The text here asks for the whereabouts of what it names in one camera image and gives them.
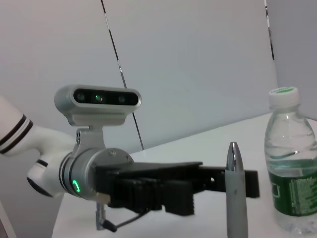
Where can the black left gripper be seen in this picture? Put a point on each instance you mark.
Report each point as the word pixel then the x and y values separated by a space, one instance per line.
pixel 148 168

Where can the silver white pen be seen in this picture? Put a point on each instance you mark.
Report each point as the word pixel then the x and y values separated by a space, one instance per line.
pixel 236 198

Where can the clear green-label water bottle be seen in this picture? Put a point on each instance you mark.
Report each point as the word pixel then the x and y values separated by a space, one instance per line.
pixel 292 188

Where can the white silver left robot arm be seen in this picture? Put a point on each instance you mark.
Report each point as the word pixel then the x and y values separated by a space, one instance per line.
pixel 49 148

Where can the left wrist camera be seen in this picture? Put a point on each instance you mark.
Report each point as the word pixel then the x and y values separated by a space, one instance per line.
pixel 99 99

